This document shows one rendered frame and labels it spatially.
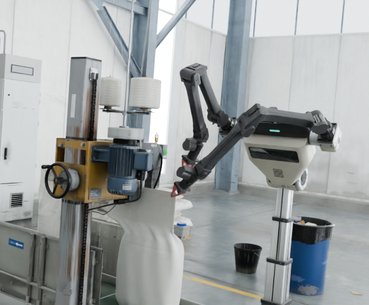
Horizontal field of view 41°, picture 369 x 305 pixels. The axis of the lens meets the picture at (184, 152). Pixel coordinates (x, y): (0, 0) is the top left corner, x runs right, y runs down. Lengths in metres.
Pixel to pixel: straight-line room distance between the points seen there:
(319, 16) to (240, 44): 1.79
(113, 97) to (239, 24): 9.07
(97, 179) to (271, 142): 0.98
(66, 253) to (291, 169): 1.31
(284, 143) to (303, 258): 2.10
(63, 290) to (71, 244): 0.26
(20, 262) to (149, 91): 1.46
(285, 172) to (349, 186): 7.78
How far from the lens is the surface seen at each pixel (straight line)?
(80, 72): 2.60
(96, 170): 2.59
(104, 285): 3.37
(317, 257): 4.75
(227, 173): 11.47
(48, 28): 7.66
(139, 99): 2.57
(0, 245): 3.53
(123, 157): 2.47
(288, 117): 2.49
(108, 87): 2.76
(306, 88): 11.01
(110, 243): 3.51
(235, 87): 11.45
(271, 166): 2.92
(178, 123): 10.09
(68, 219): 2.65
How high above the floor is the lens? 1.45
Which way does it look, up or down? 3 degrees down
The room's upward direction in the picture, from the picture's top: 4 degrees clockwise
